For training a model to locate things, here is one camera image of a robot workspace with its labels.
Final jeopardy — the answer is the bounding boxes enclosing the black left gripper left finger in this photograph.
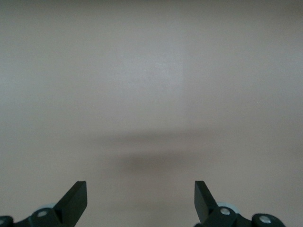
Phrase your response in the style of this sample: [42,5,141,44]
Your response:
[0,180,88,227]

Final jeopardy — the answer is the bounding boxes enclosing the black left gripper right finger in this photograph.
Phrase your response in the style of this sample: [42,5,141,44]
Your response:
[194,180,285,227]

